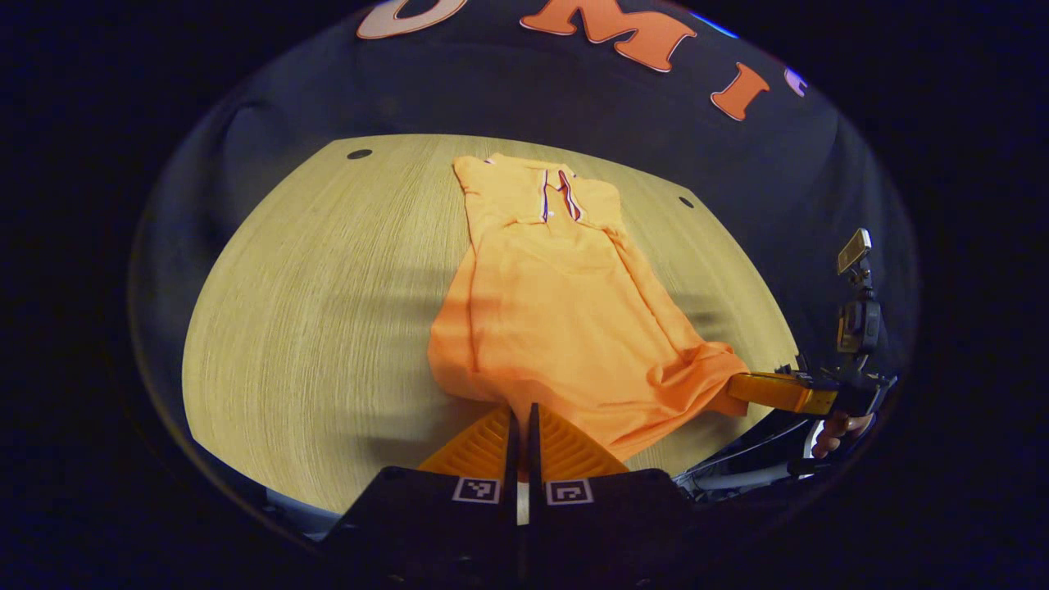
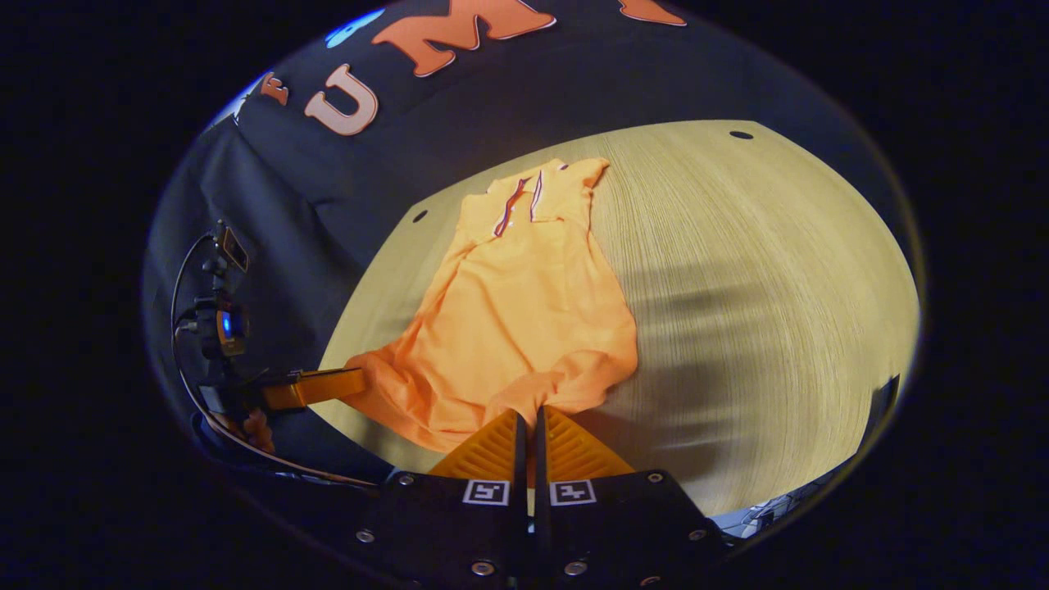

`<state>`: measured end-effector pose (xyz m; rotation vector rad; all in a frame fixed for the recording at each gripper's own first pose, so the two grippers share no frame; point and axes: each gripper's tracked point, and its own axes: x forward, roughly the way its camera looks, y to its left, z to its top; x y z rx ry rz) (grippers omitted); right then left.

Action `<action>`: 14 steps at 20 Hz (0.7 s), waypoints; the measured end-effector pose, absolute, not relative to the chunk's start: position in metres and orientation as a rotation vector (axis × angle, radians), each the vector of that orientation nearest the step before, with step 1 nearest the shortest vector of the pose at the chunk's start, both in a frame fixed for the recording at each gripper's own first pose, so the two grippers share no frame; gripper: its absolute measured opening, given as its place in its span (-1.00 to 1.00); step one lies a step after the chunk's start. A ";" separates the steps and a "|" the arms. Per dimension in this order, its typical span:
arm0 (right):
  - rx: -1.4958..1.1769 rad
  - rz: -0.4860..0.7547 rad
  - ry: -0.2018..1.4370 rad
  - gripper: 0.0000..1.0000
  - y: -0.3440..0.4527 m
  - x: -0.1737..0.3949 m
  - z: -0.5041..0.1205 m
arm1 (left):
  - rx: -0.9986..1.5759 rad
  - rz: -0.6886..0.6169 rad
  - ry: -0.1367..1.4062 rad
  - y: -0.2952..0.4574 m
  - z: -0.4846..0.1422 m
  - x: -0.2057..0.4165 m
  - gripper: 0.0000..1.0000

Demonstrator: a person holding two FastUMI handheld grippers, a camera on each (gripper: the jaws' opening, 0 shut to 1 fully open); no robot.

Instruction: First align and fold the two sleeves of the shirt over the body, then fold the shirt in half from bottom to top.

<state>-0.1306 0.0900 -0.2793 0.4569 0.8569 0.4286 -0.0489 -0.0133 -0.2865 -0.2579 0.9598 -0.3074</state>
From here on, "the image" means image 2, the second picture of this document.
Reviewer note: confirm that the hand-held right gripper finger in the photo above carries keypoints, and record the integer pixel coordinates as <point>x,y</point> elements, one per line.
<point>540,459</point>
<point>520,459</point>

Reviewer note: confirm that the orange T-shirt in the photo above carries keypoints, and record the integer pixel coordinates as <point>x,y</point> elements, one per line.
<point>524,311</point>

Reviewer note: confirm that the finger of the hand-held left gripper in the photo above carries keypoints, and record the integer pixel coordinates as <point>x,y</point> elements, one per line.
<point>315,388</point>

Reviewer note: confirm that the black backdrop cloth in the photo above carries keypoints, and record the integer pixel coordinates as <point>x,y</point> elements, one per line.
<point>328,188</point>

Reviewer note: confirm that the pale blurred object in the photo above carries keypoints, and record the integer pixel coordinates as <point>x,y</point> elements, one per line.
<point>766,512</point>

